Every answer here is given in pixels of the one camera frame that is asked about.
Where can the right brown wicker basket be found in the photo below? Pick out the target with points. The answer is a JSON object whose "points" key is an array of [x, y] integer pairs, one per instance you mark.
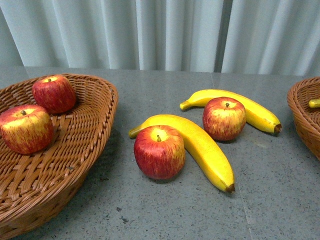
{"points": [[306, 119]]}

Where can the white pleated curtain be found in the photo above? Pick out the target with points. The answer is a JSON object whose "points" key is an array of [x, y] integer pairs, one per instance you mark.
{"points": [[280, 37]]}

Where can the red-yellow apple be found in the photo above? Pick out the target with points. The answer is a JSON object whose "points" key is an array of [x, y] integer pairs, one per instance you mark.
{"points": [[26, 129], [224, 118]]}

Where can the red apple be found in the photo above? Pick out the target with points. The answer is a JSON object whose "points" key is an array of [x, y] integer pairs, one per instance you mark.
{"points": [[55, 94], [159, 152]]}

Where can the yellow banana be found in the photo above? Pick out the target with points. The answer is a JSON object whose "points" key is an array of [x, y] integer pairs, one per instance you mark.
{"points": [[256, 115], [204, 150], [314, 103]]}

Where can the left brown wicker basket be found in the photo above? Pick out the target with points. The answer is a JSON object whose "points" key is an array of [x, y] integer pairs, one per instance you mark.
{"points": [[35, 188]]}

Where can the brown wicker basket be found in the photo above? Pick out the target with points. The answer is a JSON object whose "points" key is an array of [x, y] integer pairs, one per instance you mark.
{"points": [[35, 188], [306, 119]]}

